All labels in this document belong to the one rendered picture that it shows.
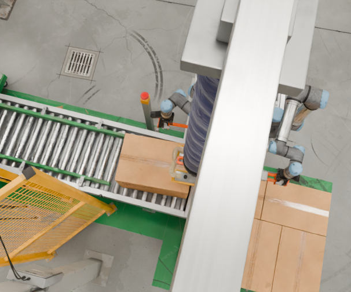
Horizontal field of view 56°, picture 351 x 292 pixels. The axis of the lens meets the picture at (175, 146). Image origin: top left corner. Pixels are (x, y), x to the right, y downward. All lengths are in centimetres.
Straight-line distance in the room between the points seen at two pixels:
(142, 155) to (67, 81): 177
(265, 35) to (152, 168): 213
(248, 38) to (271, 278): 270
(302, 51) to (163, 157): 197
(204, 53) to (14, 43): 394
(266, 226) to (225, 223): 262
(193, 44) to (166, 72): 321
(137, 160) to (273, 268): 150
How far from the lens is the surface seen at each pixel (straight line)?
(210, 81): 101
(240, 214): 54
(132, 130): 316
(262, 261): 315
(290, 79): 84
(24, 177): 164
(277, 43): 66
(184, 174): 247
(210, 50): 83
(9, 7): 490
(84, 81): 412
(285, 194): 324
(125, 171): 270
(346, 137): 424
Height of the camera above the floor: 358
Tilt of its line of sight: 75 degrees down
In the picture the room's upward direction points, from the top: 3 degrees clockwise
